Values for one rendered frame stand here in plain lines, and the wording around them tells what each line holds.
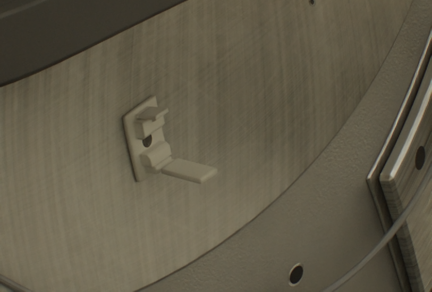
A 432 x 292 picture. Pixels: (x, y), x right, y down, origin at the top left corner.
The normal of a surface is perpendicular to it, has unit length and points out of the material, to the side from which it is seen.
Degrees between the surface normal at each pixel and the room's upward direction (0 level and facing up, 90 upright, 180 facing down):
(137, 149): 90
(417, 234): 90
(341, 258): 90
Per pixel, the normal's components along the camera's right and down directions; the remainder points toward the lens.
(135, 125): -0.60, 0.41
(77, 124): 0.78, 0.08
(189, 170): -0.10, -0.89
